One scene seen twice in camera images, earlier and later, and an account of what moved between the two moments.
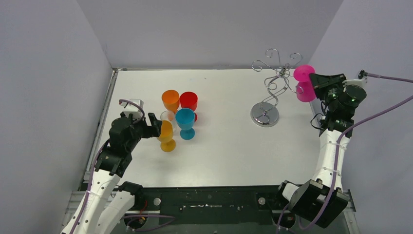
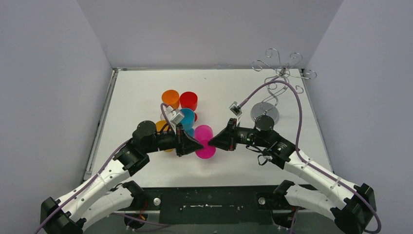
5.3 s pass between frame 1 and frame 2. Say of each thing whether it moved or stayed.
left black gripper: moved
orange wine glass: stayed
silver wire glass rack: stayed
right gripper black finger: moved
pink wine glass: moved
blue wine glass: stayed
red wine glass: stayed
